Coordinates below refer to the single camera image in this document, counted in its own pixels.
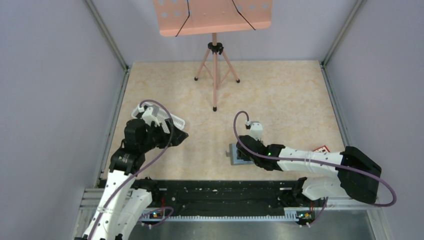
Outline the grey card holder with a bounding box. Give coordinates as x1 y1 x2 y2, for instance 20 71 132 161
225 143 254 166

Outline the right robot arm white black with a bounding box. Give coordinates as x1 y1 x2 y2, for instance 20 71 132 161
236 135 382 205

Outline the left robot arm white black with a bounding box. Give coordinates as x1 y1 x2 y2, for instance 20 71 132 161
79 118 189 240

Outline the white plastic basket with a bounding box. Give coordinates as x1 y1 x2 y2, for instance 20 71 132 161
131 104 186 133

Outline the red plastic basket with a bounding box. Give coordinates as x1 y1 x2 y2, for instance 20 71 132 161
314 145 330 153

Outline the pink music stand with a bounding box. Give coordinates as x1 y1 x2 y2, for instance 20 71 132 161
152 0 274 112

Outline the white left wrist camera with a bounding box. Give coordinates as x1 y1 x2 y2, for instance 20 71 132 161
136 105 160 127

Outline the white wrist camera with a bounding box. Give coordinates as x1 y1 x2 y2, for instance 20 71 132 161
136 105 160 127
245 120 264 141

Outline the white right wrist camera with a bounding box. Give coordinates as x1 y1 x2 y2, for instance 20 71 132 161
245 120 264 141

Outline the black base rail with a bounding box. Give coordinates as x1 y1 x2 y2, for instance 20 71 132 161
99 179 327 220

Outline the aluminium frame rail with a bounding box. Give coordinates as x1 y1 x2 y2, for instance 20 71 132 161
79 187 382 223

